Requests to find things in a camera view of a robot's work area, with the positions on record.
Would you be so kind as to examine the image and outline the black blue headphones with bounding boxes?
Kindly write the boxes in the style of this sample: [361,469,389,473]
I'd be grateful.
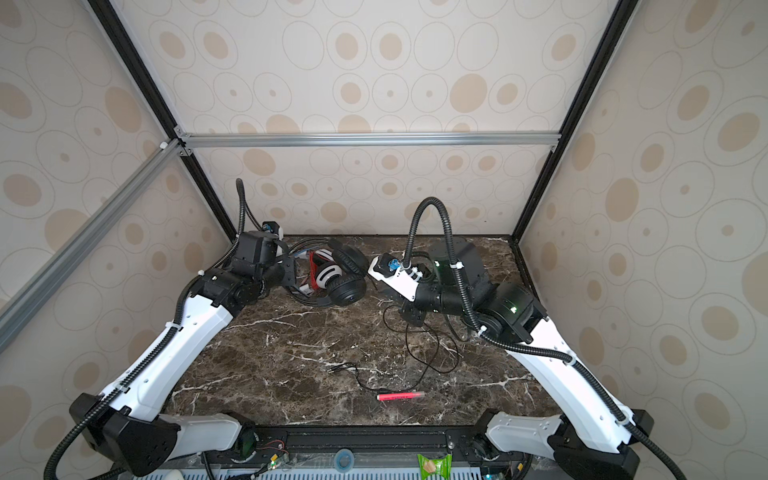
[284,237,367,307]

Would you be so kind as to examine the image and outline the white black headphones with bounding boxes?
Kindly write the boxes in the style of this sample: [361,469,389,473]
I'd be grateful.
[299,248,343,295]

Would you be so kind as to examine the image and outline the black headphone cable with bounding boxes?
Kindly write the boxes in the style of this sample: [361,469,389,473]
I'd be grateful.
[326,302,464,392]

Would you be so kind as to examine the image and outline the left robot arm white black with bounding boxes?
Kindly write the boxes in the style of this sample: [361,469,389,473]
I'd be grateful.
[43,180,285,479]

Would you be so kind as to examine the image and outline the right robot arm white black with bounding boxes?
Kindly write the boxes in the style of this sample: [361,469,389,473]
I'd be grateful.
[385,197,685,479]

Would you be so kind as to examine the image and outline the pink marker pen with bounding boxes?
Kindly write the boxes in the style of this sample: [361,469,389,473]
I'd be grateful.
[376,391,424,402]

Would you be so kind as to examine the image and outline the green snack packet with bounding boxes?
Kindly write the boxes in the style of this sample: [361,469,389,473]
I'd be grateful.
[417,454,453,480]

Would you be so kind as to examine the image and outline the blue tape roll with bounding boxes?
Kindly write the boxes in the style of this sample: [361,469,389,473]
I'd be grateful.
[333,449,355,474]

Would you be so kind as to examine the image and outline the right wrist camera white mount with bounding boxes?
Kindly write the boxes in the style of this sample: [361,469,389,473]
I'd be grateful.
[368,253,437,302]

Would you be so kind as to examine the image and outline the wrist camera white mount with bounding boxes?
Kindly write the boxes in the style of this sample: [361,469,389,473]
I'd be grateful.
[261,221,284,240]
[368,253,437,302]

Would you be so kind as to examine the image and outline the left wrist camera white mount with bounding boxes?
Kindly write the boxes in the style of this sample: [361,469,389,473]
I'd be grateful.
[261,221,284,240]

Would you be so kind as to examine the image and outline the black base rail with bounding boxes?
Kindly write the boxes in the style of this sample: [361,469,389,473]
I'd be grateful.
[106,423,541,480]

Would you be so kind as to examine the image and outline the aluminium back rail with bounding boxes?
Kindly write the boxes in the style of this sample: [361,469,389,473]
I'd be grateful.
[181,131,560,148]

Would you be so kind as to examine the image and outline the aluminium rail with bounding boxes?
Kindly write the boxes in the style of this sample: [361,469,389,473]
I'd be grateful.
[181,131,560,148]
[1,139,181,350]

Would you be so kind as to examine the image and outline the black corner frame post left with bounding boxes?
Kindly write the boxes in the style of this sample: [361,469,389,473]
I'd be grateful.
[86,0,236,240]

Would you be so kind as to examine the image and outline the black corner frame post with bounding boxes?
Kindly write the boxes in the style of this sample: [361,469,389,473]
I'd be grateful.
[509,0,639,246]
[86,0,236,240]

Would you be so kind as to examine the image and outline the aluminium left rail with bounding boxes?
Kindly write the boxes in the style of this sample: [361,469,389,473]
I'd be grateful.
[1,139,181,350]

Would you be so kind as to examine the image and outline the black corner frame post right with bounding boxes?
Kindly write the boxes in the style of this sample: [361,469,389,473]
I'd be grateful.
[509,0,639,246]

